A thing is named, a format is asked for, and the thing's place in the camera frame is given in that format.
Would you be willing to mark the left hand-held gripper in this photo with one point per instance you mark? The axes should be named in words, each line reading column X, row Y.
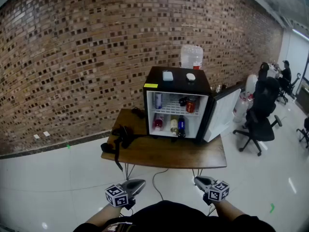
column 116, row 196

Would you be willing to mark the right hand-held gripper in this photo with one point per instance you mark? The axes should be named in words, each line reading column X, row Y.
column 218, row 191

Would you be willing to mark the blue-capped dark bottle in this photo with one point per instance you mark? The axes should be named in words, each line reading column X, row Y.
column 181, row 126

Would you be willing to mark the black mini fridge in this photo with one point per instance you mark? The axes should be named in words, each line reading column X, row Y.
column 178, row 86

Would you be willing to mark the person's left forearm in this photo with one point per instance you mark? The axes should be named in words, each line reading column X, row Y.
column 103, row 215

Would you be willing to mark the person's right forearm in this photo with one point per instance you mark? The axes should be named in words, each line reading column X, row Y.
column 228, row 209

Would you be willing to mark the person's black shirt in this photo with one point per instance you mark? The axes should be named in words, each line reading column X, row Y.
column 173, row 216

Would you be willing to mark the wooden table with hairpin legs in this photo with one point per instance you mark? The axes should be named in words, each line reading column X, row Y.
column 169, row 153

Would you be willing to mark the pale yellow drink bottle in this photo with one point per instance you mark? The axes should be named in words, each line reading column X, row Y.
column 174, row 126

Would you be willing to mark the red drink bottle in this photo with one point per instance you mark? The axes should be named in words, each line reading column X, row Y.
column 158, row 122

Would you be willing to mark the red drink can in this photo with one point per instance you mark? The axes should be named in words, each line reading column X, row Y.
column 191, row 104

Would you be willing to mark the clear empty water jug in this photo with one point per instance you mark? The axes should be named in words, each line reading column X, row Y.
column 240, row 109

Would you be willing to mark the black round container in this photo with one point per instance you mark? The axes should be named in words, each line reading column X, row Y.
column 183, row 101

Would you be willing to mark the white oval case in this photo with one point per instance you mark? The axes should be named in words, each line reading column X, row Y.
column 190, row 77

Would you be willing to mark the white plastic jug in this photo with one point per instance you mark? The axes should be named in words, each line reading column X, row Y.
column 251, row 86

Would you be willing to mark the light blue power bank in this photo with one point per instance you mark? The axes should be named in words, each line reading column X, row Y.
column 167, row 76

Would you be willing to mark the large clear water jug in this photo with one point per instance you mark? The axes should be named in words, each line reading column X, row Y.
column 192, row 57

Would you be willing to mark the ceiling light strip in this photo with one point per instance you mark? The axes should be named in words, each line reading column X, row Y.
column 300, row 34

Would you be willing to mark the white wall socket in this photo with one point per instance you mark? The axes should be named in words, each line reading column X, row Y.
column 36, row 136
column 46, row 134

